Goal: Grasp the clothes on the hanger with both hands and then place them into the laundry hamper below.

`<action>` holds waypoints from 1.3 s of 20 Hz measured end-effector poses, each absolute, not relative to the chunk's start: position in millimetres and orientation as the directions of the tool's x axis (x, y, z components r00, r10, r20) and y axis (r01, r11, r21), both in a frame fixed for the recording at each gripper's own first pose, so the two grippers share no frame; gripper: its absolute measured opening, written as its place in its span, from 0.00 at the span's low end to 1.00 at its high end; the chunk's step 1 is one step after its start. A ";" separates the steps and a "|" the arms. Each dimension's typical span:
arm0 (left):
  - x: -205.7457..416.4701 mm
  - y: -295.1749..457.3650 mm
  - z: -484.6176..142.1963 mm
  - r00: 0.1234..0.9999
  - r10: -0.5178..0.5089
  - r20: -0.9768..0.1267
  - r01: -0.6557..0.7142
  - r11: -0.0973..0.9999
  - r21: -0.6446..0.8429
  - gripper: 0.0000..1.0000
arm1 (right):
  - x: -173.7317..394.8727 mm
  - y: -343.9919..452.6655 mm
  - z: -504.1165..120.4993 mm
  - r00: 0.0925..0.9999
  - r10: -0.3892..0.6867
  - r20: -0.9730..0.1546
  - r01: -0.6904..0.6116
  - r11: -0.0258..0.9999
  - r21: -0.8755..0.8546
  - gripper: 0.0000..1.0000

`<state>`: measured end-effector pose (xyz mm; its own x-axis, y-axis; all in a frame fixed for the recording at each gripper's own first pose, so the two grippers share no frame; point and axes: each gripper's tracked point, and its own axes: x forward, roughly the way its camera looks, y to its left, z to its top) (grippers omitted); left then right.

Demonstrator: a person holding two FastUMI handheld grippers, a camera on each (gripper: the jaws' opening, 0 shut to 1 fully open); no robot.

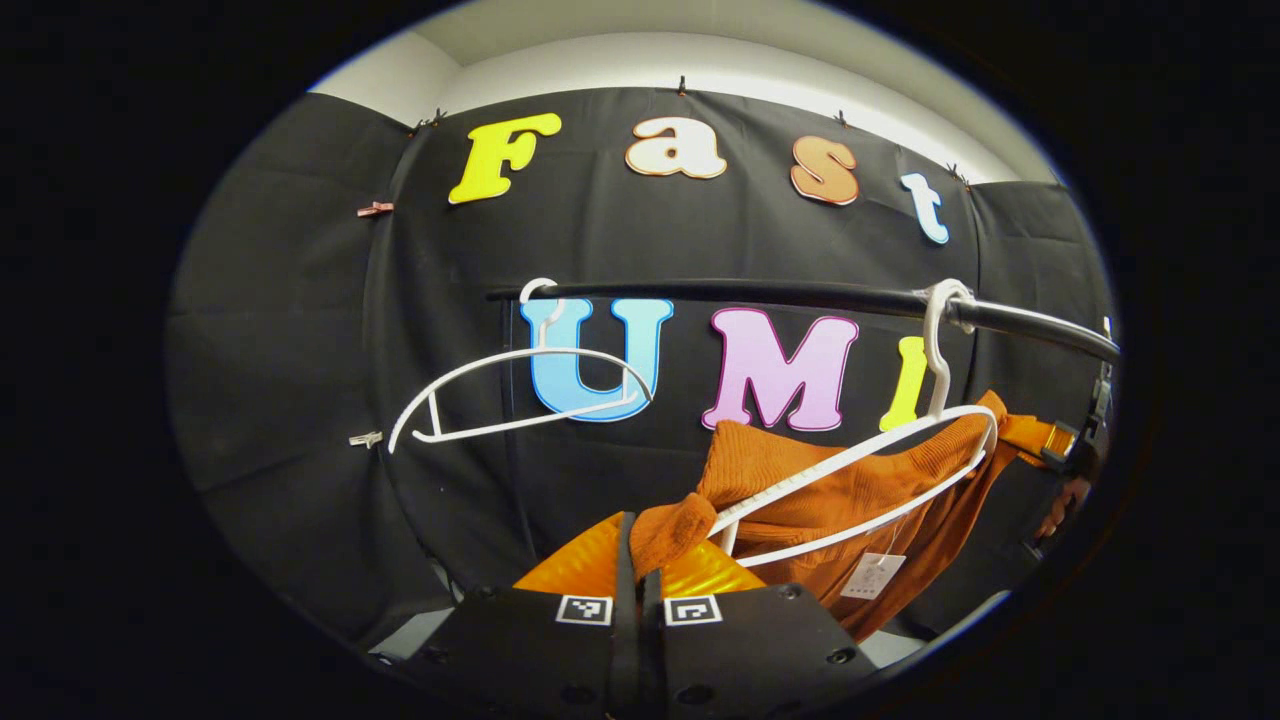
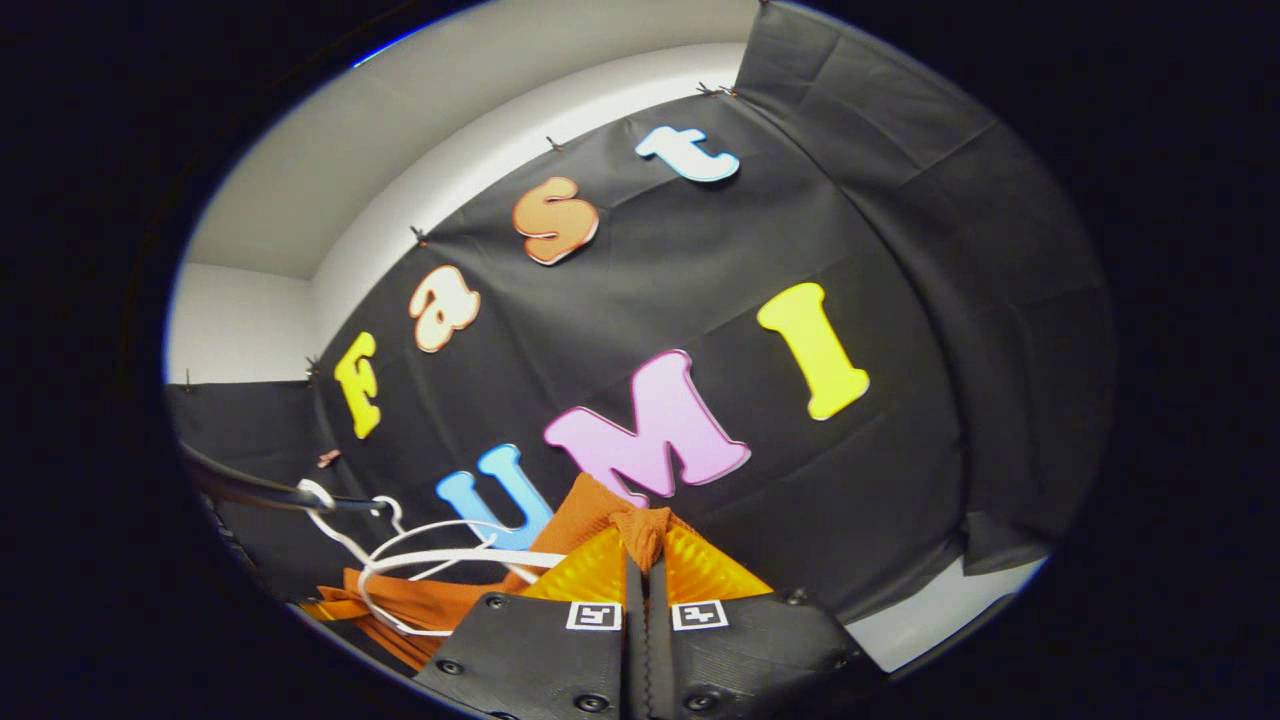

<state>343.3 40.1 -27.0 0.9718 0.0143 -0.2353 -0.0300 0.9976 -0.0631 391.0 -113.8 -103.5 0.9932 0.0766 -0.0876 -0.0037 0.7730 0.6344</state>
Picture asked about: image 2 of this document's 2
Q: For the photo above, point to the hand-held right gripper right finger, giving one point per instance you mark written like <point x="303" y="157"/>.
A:
<point x="660" y="650"/>

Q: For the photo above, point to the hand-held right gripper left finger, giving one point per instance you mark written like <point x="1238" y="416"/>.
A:
<point x="634" y="650"/>

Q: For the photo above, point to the white plastic hanger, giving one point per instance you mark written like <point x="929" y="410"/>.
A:
<point x="470" y="558"/>
<point x="450" y="522"/>

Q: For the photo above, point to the black clothes rack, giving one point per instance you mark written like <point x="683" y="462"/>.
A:
<point x="260" y="488"/>

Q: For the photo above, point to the black backdrop cloth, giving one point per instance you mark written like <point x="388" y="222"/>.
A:
<point x="900" y="300"/>

